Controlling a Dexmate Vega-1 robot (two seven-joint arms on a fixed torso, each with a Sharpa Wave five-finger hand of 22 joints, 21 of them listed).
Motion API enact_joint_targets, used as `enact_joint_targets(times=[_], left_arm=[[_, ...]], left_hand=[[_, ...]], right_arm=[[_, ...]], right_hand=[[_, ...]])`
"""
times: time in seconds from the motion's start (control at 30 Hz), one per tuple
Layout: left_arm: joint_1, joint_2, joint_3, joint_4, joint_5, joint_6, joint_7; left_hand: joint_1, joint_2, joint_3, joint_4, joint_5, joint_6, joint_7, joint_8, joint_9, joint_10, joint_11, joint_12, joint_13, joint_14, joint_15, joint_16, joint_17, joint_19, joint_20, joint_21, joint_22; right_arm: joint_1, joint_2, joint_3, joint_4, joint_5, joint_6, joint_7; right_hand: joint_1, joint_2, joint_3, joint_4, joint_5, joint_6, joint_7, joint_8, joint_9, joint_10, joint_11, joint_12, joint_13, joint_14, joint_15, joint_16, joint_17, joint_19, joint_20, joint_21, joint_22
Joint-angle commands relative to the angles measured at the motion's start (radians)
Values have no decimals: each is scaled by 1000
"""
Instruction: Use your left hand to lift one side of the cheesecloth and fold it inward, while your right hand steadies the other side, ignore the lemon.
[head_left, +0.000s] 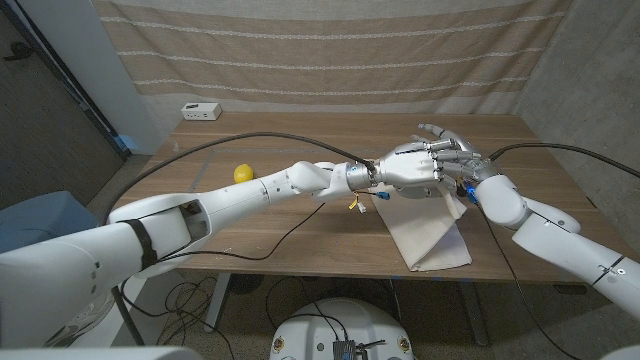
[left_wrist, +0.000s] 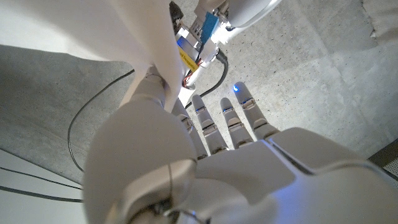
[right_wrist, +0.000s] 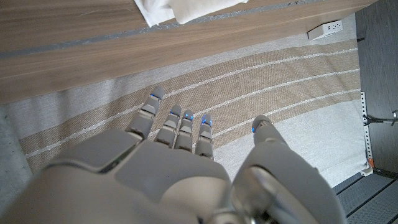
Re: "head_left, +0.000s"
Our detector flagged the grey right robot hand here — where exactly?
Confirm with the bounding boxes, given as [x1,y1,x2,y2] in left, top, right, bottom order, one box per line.
[409,123,500,186]

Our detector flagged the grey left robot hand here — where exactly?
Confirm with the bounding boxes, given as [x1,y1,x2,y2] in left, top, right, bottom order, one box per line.
[372,140,482,201]

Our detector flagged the white cheesecloth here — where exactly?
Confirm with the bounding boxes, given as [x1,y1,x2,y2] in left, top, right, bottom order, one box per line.
[372,183,473,273]

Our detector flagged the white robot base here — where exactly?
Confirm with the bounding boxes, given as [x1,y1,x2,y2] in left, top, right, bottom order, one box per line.
[269,297,416,360]

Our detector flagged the beige striped backdrop cloth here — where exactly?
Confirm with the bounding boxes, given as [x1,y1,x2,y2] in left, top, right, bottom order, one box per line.
[92,0,574,116]

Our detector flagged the white table leg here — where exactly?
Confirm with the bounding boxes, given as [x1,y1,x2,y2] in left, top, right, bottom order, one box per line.
[456,280,490,348]
[203,272,233,334]

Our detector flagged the black device box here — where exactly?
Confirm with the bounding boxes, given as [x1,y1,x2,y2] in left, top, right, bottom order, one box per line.
[331,339,387,360]

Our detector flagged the white power strip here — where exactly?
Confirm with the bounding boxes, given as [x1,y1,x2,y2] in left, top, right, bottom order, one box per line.
[180,102,223,122]

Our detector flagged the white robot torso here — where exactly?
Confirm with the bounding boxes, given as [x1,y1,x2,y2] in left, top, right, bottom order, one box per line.
[0,344,640,360]

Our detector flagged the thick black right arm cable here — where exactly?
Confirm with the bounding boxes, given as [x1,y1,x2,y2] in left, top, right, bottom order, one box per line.
[487,142,640,180]

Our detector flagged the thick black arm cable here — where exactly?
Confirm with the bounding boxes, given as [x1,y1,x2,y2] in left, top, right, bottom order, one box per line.
[101,131,378,227]
[487,142,640,180]

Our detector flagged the thin black arm wire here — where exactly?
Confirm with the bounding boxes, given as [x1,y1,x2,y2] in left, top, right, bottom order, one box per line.
[153,201,327,263]
[475,203,584,360]

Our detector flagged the black looped base cable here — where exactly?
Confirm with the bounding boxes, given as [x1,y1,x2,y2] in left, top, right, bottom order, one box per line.
[264,275,352,344]

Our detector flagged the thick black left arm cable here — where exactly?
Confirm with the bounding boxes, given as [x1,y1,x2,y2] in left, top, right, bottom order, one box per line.
[101,131,378,227]

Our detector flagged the tangled black floor cables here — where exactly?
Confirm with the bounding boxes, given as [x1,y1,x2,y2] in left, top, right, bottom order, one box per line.
[118,275,237,360]

